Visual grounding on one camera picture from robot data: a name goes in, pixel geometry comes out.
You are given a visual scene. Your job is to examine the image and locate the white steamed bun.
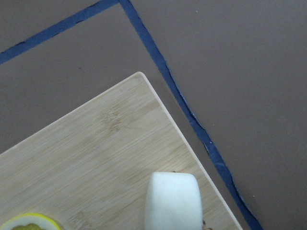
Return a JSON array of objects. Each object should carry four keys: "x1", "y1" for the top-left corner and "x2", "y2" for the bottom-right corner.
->
[{"x1": 144, "y1": 172, "x2": 203, "y2": 230}]

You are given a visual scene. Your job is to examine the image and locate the bamboo cutting board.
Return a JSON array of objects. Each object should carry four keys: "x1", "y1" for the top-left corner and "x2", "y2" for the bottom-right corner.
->
[{"x1": 0, "y1": 72, "x2": 241, "y2": 230}]

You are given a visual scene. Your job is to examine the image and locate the top lemon slice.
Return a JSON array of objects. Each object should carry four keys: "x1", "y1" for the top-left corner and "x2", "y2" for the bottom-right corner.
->
[{"x1": 0, "y1": 213, "x2": 60, "y2": 230}]

